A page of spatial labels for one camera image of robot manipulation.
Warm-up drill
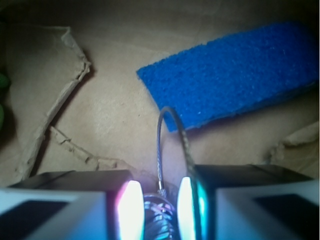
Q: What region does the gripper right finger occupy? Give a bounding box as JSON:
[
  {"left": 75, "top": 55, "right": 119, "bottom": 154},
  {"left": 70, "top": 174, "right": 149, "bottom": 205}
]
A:
[{"left": 177, "top": 164, "right": 320, "bottom": 240}]

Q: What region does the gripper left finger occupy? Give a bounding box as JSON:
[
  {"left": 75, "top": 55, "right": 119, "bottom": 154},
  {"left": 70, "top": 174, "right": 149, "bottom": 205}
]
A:
[{"left": 0, "top": 170, "right": 145, "bottom": 240}]

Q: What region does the silver key bunch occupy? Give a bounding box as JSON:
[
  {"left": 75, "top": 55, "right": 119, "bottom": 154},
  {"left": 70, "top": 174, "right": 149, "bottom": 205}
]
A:
[{"left": 143, "top": 106, "right": 195, "bottom": 240}]

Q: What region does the blue sponge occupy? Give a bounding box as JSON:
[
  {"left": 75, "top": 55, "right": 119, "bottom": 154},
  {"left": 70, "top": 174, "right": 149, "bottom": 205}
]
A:
[{"left": 136, "top": 22, "right": 320, "bottom": 129}]

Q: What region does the green plush toy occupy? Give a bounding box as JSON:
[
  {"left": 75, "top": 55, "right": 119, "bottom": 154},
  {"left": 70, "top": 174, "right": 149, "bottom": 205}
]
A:
[{"left": 0, "top": 73, "right": 11, "bottom": 129}]

